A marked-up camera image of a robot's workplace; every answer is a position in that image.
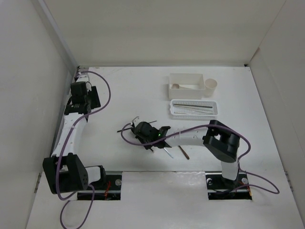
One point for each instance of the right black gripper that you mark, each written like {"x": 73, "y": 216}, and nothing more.
{"x": 139, "y": 138}

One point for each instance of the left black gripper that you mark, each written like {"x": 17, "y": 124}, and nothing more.
{"x": 92, "y": 93}

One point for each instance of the dark grey chopstick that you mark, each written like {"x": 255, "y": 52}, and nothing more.
{"x": 186, "y": 105}

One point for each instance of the beige wooden spoon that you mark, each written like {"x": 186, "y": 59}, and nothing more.
{"x": 184, "y": 87}

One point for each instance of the silver metal chopstick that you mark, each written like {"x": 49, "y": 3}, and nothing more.
{"x": 192, "y": 112}

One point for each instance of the black chopstick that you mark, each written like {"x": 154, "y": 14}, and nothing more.
{"x": 129, "y": 128}

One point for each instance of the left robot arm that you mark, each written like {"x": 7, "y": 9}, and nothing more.
{"x": 64, "y": 169}

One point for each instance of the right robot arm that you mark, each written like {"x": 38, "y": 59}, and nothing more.
{"x": 222, "y": 143}

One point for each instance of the black plastic spoon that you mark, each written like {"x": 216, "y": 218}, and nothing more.
{"x": 148, "y": 147}

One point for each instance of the white perforated basket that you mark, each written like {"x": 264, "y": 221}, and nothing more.
{"x": 193, "y": 102}

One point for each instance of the brown fork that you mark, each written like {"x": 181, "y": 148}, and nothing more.
{"x": 184, "y": 152}

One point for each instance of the white rectangular bin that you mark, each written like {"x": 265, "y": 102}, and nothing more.
{"x": 186, "y": 79}

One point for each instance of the white paper cup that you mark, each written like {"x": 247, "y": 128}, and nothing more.
{"x": 210, "y": 86}

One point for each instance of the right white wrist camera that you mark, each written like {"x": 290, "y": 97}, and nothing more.
{"x": 135, "y": 121}

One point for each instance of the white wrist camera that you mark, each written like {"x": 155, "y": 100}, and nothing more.
{"x": 135, "y": 121}
{"x": 81, "y": 77}

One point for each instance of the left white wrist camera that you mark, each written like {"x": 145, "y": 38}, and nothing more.
{"x": 81, "y": 77}

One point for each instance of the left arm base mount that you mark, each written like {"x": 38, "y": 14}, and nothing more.
{"x": 107, "y": 185}

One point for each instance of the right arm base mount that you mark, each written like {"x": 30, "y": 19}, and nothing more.
{"x": 219, "y": 188}

